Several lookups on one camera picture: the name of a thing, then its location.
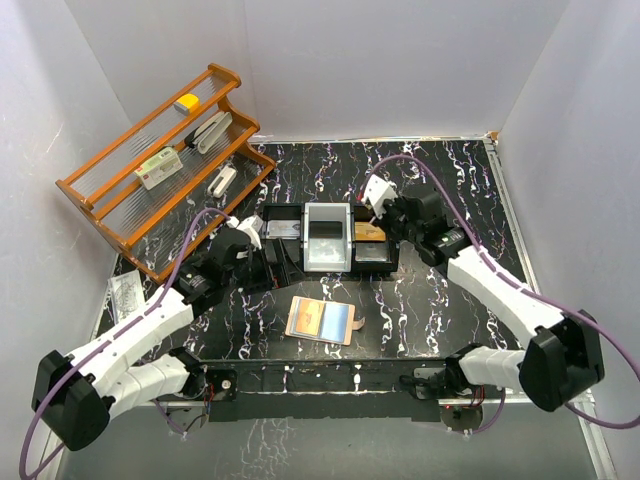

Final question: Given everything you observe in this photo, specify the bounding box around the grey card in right tray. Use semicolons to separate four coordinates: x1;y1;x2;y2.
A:
355;242;390;263

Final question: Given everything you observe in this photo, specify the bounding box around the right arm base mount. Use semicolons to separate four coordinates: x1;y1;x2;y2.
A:
398;367;475;400

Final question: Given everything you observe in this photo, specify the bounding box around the gold card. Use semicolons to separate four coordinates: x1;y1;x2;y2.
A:
354;222;386;242
292;299;324;337

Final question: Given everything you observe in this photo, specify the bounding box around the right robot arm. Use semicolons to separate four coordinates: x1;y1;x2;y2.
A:
376;193;605;412

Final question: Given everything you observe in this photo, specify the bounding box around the white staples box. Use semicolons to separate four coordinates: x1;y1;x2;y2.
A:
134;146;183;190

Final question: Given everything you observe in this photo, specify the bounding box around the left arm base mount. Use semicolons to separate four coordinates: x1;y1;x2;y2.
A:
166;368;238;403

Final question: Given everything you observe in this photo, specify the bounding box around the silver card in left tray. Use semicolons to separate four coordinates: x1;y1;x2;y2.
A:
266;220;301;239

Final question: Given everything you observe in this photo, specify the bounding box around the black right tray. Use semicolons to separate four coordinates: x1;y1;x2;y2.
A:
351;205;399;275

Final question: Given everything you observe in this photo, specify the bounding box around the black tray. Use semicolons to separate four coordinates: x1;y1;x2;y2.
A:
351;205;399;275
259;203;304;271

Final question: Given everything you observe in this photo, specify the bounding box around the orange wooden shelf rack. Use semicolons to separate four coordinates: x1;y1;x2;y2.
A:
56;64;276;283

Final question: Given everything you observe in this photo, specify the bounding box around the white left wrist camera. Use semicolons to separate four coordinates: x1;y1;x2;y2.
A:
237;215;263;250

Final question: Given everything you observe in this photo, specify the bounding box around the white printed paper sheet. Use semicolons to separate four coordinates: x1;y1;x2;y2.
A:
108;271;145;323

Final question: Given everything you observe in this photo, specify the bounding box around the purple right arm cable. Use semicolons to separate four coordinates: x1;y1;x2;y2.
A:
357;154;640;435

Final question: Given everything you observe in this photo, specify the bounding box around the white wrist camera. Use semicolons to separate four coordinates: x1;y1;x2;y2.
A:
237;215;263;250
362;175;398;219

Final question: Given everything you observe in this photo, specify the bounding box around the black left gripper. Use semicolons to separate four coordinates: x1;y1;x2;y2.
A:
224;238;305;295

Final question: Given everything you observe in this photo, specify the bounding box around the aluminium frame rail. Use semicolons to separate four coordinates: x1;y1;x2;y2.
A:
37;362;616;480

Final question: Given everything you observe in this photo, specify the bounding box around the black left tray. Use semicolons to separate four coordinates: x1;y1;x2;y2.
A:
259;203;304;271

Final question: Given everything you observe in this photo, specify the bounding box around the white tray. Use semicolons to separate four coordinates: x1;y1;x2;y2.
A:
302;202;353;273

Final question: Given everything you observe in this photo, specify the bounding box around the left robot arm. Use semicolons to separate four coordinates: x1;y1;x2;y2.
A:
32;222;303;451

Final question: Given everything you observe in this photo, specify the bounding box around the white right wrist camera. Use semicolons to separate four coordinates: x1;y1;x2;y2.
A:
362;175;398;219

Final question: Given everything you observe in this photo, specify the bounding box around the white black stapler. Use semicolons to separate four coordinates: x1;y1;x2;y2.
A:
184;111;233;155

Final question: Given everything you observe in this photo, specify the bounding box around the small white stapler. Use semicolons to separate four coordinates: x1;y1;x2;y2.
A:
207;166;237;199

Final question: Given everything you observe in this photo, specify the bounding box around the yellow white tape measure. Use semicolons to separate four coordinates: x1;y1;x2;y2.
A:
173;93;200;116

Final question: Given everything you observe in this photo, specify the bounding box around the beige leather card holder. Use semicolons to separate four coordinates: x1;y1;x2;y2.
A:
285;296;366;346

